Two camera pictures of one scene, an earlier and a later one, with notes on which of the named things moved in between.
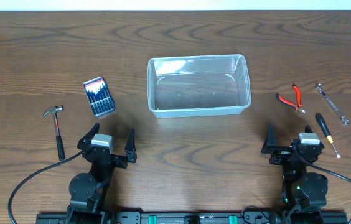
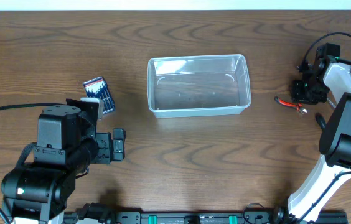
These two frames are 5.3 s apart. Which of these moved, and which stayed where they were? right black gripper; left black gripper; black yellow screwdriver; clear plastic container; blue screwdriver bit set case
Moved: right black gripper; left black gripper
Stayed: clear plastic container; blue screwdriver bit set case; black yellow screwdriver
